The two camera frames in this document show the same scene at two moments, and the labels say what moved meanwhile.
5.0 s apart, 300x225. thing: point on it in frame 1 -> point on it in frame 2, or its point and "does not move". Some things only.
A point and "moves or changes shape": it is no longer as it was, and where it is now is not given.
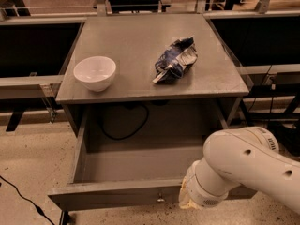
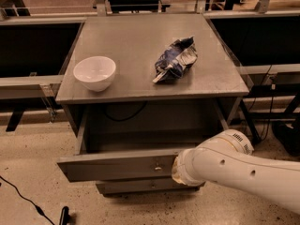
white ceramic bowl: x=97 y=72 does not move
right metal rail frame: x=268 y=69 does not move
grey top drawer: x=128 y=177 moves or changes shape
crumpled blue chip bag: x=175 y=60 does not move
